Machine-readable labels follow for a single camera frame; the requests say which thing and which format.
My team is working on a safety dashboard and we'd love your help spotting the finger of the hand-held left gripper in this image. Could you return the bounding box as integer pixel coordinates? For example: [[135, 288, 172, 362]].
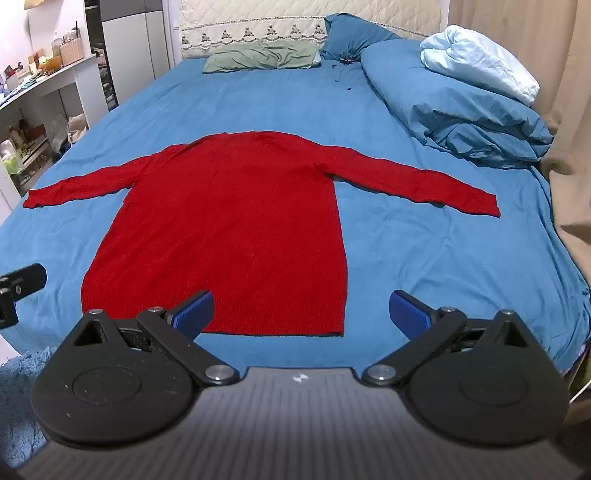
[[0, 263, 48, 329]]

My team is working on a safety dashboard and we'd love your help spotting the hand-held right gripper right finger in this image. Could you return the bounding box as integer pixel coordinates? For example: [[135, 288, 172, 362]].
[[362, 290, 539, 387]]

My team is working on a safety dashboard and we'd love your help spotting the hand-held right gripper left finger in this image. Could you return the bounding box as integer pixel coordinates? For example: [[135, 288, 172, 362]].
[[65, 290, 241, 387]]

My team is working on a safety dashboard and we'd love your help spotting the red knit sweater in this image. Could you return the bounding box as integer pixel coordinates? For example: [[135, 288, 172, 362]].
[[22, 130, 502, 337]]

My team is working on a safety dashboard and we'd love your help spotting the bed with blue sheet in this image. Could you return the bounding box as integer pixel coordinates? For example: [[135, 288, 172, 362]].
[[0, 58, 591, 374]]

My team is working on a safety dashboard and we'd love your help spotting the fluffy blue rug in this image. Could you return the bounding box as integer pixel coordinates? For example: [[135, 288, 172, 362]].
[[0, 348, 58, 467]]

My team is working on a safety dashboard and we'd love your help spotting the white bag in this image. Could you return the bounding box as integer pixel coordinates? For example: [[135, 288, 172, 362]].
[[67, 115, 89, 145]]

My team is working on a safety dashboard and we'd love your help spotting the white desk with shelves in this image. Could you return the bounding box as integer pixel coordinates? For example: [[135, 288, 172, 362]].
[[0, 53, 109, 213]]

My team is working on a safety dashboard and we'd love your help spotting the blue duvet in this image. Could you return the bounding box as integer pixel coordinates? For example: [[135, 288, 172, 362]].
[[360, 39, 555, 169]]

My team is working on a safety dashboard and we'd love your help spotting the woven storage basket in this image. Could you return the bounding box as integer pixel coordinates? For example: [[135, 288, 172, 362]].
[[60, 38, 86, 66]]

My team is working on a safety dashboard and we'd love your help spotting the white wardrobe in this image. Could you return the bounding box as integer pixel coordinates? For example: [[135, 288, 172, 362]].
[[85, 0, 176, 112]]

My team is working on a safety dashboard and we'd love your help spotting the green pillow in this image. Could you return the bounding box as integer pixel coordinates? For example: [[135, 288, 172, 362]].
[[202, 42, 322, 75]]

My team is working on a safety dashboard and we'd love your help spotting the light blue blanket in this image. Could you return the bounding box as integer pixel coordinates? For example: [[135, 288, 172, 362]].
[[420, 25, 541, 106]]

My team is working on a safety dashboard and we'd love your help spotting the beige curtain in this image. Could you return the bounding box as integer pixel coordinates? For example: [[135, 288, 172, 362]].
[[445, 0, 591, 287]]

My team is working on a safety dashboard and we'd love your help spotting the cream lace-trimmed cloth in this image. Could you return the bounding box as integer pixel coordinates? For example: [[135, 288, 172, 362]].
[[180, 16, 328, 60]]

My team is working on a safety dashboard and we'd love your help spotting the blue pillow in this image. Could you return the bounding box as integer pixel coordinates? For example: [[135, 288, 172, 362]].
[[320, 13, 402, 63]]

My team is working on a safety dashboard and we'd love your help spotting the cream quilted headboard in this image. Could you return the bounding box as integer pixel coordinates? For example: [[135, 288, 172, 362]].
[[179, 0, 444, 40]]

